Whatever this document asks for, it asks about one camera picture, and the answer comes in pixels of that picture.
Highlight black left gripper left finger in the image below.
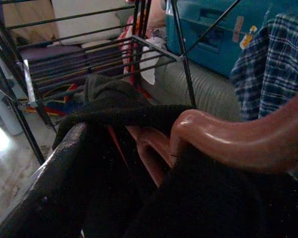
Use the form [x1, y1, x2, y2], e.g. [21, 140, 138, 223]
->
[0, 123, 90, 238]

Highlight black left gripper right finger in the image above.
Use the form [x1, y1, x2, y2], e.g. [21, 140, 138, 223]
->
[124, 146, 298, 238]

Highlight black garment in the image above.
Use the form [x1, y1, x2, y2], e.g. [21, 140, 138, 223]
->
[52, 73, 198, 189]

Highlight blue plaid shirt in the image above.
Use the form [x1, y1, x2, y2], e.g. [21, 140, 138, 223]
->
[229, 13, 298, 122]

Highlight pale plastic child chair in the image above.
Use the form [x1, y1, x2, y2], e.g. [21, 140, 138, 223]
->
[0, 88, 24, 136]

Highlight red blue yellow cloth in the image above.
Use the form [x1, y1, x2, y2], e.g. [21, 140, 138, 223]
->
[23, 83, 90, 117]

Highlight grey green leather sofa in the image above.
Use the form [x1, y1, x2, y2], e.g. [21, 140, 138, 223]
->
[139, 58, 241, 122]

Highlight purple cushion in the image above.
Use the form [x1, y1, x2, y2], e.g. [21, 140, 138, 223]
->
[18, 44, 125, 77]

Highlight black metal drying rack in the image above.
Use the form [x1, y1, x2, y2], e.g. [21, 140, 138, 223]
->
[0, 0, 241, 166]

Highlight red white patterned cloth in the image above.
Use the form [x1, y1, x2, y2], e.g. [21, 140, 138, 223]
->
[119, 14, 166, 85]

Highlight white cushion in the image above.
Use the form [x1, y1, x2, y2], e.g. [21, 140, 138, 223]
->
[51, 0, 136, 47]

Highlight beige cushion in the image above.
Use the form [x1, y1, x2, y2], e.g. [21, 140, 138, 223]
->
[1, 0, 59, 44]

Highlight blue plastic storage box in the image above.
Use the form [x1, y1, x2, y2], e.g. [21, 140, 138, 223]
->
[165, 0, 298, 77]

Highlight pink blanket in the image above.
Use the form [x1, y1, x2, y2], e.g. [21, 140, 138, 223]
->
[146, 0, 169, 28]

